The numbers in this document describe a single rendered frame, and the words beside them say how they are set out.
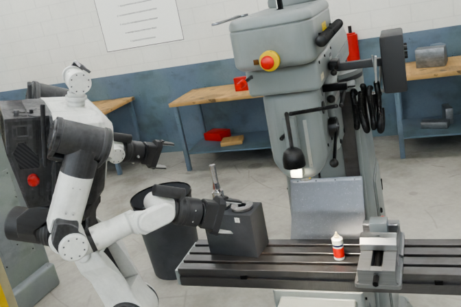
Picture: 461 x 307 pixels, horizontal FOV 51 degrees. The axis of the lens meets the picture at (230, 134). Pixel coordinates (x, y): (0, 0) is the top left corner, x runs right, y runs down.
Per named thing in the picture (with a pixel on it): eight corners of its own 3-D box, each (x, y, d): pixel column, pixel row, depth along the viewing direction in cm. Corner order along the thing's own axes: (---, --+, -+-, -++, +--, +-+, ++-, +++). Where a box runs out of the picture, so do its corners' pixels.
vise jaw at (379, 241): (397, 251, 163) (396, 240, 162) (359, 250, 168) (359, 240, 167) (398, 242, 168) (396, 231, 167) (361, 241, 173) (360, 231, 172)
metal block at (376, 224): (387, 238, 169) (386, 223, 168) (370, 238, 172) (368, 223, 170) (389, 231, 174) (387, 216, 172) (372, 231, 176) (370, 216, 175)
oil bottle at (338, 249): (344, 260, 176) (341, 234, 173) (333, 260, 177) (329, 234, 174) (345, 255, 179) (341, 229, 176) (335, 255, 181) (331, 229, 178)
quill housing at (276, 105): (331, 179, 162) (317, 88, 153) (272, 182, 169) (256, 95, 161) (337, 159, 179) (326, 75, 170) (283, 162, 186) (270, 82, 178)
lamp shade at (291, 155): (284, 171, 151) (280, 153, 149) (282, 163, 158) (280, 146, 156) (306, 167, 150) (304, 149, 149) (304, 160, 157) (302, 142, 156)
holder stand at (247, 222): (258, 258, 189) (249, 212, 183) (210, 253, 199) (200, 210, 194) (269, 242, 199) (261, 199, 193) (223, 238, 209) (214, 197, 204)
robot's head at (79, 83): (68, 102, 139) (68, 72, 136) (62, 94, 147) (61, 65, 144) (91, 101, 142) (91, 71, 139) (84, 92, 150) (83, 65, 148)
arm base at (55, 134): (47, 159, 119) (57, 114, 120) (40, 158, 130) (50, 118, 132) (107, 170, 126) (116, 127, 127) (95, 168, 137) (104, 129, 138)
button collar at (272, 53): (280, 70, 140) (277, 49, 138) (261, 72, 142) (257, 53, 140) (282, 68, 142) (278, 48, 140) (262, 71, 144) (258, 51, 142)
